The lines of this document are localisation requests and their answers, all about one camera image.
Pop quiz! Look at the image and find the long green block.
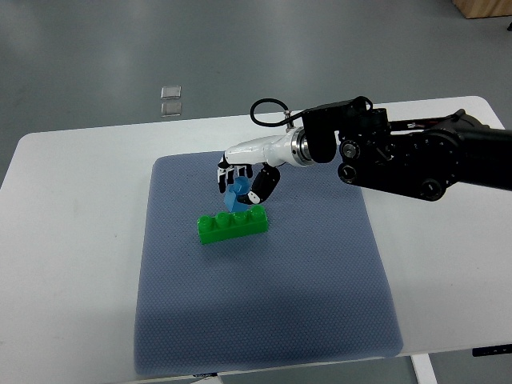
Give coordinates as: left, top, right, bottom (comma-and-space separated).
197, 206, 269, 245

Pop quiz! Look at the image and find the wooden box corner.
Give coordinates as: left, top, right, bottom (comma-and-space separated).
452, 0, 512, 19

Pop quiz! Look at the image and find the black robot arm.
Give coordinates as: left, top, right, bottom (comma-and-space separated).
296, 96, 511, 202

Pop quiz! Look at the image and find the blue-grey textured mat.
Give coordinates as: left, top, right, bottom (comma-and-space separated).
134, 152, 403, 376

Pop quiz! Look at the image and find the black table control panel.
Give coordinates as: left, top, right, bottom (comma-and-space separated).
472, 344, 512, 357

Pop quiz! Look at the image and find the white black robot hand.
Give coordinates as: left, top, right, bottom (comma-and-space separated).
217, 134, 302, 205

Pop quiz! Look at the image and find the white table leg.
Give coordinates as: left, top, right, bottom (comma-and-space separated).
410, 354, 438, 384

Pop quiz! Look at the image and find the small blue block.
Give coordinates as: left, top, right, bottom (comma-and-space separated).
224, 176, 250, 213

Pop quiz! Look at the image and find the upper metal floor plate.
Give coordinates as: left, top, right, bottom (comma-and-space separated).
160, 86, 182, 100

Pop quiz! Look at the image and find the black cable loop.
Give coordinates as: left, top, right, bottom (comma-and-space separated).
250, 98, 305, 133

